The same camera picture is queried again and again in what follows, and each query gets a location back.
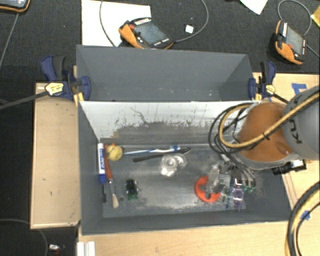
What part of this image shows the clear packet with purple items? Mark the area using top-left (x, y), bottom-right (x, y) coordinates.
top-left (224, 184), bottom-right (247, 212)

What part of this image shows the blue and white marker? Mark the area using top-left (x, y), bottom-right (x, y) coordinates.
top-left (96, 142), bottom-right (107, 185)

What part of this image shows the pale wood flat board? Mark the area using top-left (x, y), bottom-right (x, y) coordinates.
top-left (29, 82), bottom-right (81, 230)

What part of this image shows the clear glass thing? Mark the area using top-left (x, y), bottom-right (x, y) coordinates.
top-left (159, 153), bottom-right (189, 178)

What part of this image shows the black plastic spoon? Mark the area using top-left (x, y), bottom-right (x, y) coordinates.
top-left (131, 146), bottom-right (192, 163)

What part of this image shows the blue and white toothbrush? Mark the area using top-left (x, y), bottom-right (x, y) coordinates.
top-left (122, 144), bottom-right (181, 156)

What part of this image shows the orange handled paintbrush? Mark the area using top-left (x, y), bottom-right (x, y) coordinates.
top-left (103, 144), bottom-right (120, 209)

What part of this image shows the green and black toy car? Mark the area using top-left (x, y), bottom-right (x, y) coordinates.
top-left (124, 178), bottom-right (139, 201)

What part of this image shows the black cylinder on white bracket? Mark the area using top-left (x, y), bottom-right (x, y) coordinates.
top-left (271, 158), bottom-right (308, 176)

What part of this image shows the orange ring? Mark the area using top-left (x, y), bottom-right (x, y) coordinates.
top-left (194, 175), bottom-right (223, 204)

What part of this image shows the yellow toy duck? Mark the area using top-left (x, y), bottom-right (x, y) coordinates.
top-left (106, 143), bottom-right (124, 161)

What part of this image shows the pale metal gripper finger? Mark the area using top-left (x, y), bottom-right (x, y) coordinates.
top-left (207, 164), bottom-right (222, 187)
top-left (212, 182), bottom-right (227, 198)

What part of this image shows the grey metal bin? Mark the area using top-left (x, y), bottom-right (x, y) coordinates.
top-left (75, 44), bottom-right (293, 236)

